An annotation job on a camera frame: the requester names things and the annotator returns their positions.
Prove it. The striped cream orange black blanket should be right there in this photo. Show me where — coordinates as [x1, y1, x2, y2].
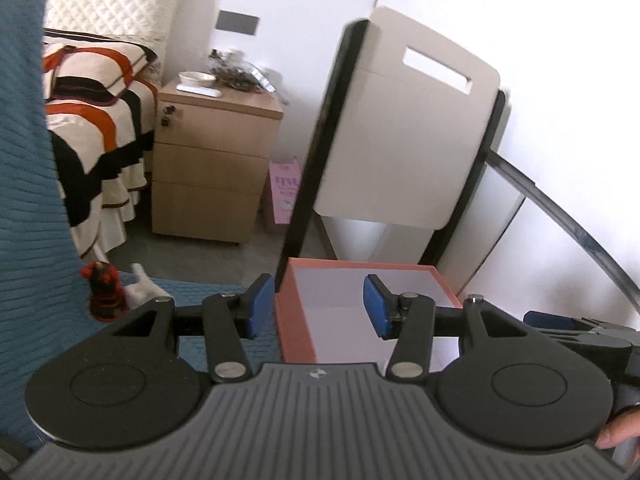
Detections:
[42, 29, 158, 257]

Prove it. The black red yarn doll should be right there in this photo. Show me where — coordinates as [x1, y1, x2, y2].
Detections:
[80, 261, 129, 323]

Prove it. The wooden bedside drawer cabinet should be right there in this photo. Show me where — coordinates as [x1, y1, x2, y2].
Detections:
[151, 79, 283, 244]

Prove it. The white remote control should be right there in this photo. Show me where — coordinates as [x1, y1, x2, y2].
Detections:
[176, 84, 221, 99]

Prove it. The white bowl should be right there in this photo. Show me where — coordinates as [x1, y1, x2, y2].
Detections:
[179, 70, 216, 88]

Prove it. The grey wall switch plate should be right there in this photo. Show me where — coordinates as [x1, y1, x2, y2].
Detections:
[215, 10, 260, 36]

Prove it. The dark curved metal rail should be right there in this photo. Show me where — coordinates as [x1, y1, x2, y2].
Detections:
[485, 150, 640, 312]

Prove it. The white plush toy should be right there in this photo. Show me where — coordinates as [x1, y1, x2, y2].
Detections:
[124, 263, 170, 310]

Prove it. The clutter pile on cabinet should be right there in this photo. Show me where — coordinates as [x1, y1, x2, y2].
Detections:
[207, 49, 277, 93]

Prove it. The pink paper bag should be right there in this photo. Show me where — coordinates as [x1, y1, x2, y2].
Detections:
[262, 158, 302, 234]

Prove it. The person's right hand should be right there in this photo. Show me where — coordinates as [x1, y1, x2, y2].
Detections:
[596, 406, 640, 469]

